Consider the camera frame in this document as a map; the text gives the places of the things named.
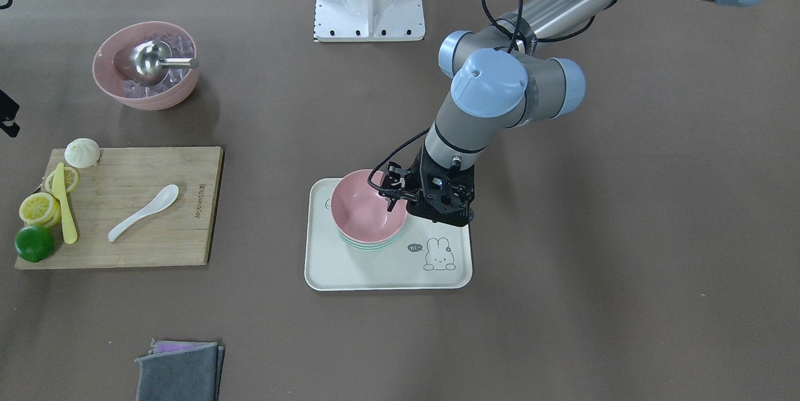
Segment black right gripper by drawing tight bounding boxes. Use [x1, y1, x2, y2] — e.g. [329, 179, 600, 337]
[0, 90, 20, 138]

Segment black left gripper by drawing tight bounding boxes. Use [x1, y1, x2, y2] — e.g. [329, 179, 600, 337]
[406, 148, 475, 227]

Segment small pink bowl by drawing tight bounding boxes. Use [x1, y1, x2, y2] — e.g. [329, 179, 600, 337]
[329, 169, 408, 244]

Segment white ceramic spoon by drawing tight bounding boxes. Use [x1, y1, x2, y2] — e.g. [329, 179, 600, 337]
[107, 184, 179, 242]

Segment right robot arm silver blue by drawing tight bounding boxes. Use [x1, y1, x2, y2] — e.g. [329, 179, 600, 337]
[1, 0, 20, 138]

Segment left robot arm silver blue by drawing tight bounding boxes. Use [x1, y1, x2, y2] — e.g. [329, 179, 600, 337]
[372, 0, 763, 227]

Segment large pink ice bowl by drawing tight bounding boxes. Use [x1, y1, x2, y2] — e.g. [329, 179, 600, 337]
[92, 21, 199, 111]

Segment cream rabbit tray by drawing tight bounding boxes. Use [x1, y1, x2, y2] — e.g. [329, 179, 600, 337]
[304, 178, 473, 291]

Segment stacked green bowls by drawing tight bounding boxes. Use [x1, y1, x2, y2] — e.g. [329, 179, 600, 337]
[337, 230, 400, 250]

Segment lemon slice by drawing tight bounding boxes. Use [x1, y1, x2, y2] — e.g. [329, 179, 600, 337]
[18, 192, 62, 228]
[43, 167, 79, 194]

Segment yellow plastic knife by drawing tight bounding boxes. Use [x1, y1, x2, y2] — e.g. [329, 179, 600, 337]
[51, 162, 78, 244]

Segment green lime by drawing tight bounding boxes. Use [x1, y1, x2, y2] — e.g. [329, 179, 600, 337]
[14, 225, 56, 262]

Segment metal ice scoop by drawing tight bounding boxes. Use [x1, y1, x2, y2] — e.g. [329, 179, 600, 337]
[112, 40, 198, 87]

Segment wooden cutting board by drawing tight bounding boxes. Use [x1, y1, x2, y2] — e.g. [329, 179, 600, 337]
[14, 146, 224, 270]

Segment grey folded cloth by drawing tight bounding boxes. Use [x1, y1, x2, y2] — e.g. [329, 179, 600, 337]
[135, 340, 225, 400]

